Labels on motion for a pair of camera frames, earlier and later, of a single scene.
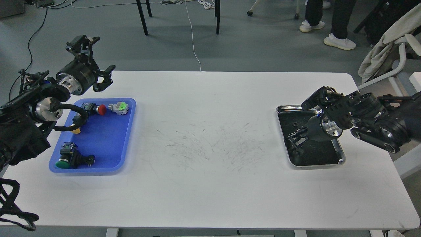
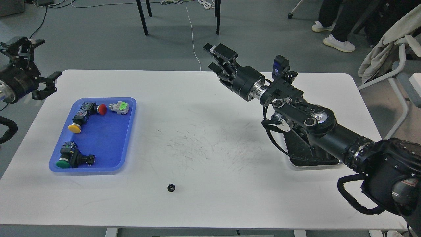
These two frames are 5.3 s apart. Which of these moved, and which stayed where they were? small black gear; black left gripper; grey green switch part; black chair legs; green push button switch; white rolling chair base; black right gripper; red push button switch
Moved: black left gripper; white rolling chair base; black right gripper; small black gear
Stayed: grey green switch part; green push button switch; black chair legs; red push button switch
